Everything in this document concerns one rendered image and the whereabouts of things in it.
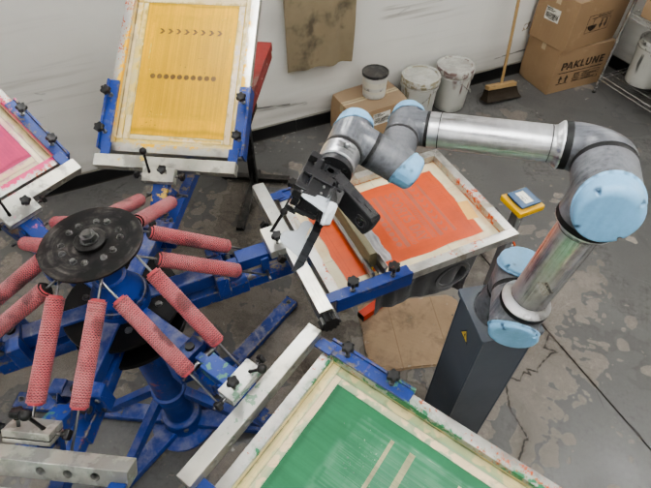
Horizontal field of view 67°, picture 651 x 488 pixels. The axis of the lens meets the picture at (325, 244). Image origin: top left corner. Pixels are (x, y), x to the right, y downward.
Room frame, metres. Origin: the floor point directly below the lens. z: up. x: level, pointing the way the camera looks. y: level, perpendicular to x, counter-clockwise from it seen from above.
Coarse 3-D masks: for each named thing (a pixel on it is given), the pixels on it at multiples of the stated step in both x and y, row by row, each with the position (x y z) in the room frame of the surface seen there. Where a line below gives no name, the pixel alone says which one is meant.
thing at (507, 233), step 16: (432, 160) 1.78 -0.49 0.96; (368, 176) 1.65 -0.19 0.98; (448, 176) 1.67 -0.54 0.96; (464, 192) 1.56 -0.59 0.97; (480, 208) 1.46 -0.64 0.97; (288, 224) 1.38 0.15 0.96; (496, 224) 1.36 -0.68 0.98; (480, 240) 1.26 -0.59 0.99; (496, 240) 1.26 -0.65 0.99; (512, 240) 1.29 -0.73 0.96; (448, 256) 1.19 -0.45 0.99; (464, 256) 1.20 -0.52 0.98; (320, 272) 1.11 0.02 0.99; (416, 272) 1.11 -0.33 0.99; (336, 288) 1.04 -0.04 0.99
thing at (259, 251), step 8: (248, 248) 1.18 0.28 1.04; (256, 248) 1.18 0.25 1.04; (264, 248) 1.18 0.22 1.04; (240, 256) 1.14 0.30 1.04; (248, 256) 1.14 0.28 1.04; (256, 256) 1.14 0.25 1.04; (264, 256) 1.15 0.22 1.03; (240, 264) 1.11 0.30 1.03; (248, 264) 1.13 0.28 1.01; (256, 264) 1.14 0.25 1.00
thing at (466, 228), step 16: (448, 208) 1.47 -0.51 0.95; (464, 224) 1.39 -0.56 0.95; (336, 240) 1.30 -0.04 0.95; (384, 240) 1.30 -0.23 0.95; (432, 240) 1.30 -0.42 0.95; (448, 240) 1.30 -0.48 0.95; (336, 256) 1.22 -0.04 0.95; (352, 256) 1.22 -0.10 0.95; (400, 256) 1.22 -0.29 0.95; (416, 256) 1.22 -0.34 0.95; (352, 272) 1.14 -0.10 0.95
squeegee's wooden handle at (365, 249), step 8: (336, 216) 1.38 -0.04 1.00; (344, 216) 1.33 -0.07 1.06; (344, 224) 1.32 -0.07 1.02; (352, 224) 1.28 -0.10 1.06; (352, 232) 1.26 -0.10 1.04; (360, 232) 1.24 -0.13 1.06; (352, 240) 1.26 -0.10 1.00; (360, 240) 1.20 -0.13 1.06; (360, 248) 1.19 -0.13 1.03; (368, 248) 1.16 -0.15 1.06; (368, 256) 1.14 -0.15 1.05; (376, 256) 1.14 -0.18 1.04
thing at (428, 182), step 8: (424, 176) 1.68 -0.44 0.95; (432, 176) 1.68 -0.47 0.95; (392, 184) 1.63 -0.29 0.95; (416, 184) 1.63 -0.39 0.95; (424, 184) 1.63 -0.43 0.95; (432, 184) 1.63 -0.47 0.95; (440, 184) 1.63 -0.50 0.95; (368, 192) 1.58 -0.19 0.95; (376, 192) 1.58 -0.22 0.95; (384, 192) 1.58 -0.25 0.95; (432, 192) 1.58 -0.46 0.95; (440, 192) 1.58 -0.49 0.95; (448, 192) 1.58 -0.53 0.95; (440, 200) 1.52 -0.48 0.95; (448, 200) 1.52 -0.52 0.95; (320, 232) 1.34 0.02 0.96; (328, 232) 1.34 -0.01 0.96; (336, 232) 1.34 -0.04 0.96; (328, 240) 1.30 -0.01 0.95
